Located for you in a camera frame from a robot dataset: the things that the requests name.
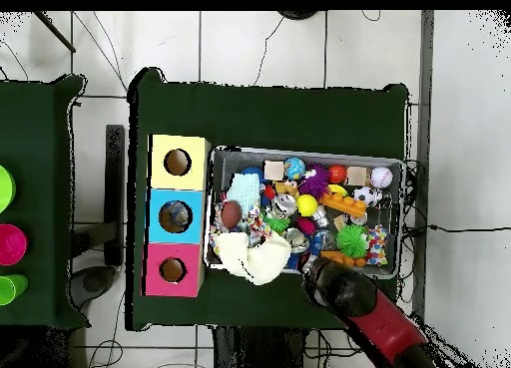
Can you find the cream knitted cloth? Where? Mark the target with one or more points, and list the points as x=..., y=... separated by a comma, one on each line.
x=255, y=260

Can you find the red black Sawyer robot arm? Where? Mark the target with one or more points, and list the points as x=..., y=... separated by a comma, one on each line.
x=359, y=304

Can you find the shallow silver mesh bin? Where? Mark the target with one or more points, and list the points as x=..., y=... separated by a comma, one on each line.
x=239, y=156

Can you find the wooden box with three holes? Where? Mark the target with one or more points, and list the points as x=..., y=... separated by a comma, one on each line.
x=159, y=180

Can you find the brown toy football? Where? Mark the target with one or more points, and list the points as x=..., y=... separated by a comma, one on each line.
x=232, y=215

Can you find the blue white patterned ball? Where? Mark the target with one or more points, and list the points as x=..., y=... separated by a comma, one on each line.
x=294, y=168

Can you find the smooth yellow ball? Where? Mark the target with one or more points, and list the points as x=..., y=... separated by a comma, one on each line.
x=307, y=205

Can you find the purple spiky ball with eyes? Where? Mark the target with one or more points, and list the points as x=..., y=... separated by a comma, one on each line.
x=315, y=184

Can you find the dark green table cloth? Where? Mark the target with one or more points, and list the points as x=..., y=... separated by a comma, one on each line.
x=279, y=116

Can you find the red orange ball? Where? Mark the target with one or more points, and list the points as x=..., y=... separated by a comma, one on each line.
x=337, y=173

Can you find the orange toy building brick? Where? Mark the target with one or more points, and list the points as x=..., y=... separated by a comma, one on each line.
x=343, y=204

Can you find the green spiky ball with eyes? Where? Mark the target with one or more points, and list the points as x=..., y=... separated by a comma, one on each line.
x=352, y=241

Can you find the white baseball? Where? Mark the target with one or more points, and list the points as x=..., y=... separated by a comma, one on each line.
x=381, y=177

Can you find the black upright panel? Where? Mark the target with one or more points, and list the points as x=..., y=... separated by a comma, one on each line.
x=114, y=184

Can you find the dark green side table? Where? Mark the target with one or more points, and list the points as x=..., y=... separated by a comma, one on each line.
x=36, y=124

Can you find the pink plastic cup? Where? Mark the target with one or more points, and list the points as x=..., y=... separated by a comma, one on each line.
x=12, y=244

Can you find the lime green plastic cup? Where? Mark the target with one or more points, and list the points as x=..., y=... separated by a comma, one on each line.
x=6, y=188
x=12, y=290

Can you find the black slanted rod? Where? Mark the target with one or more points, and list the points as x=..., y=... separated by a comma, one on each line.
x=56, y=33

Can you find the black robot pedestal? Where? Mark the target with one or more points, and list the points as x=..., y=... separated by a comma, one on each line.
x=259, y=352

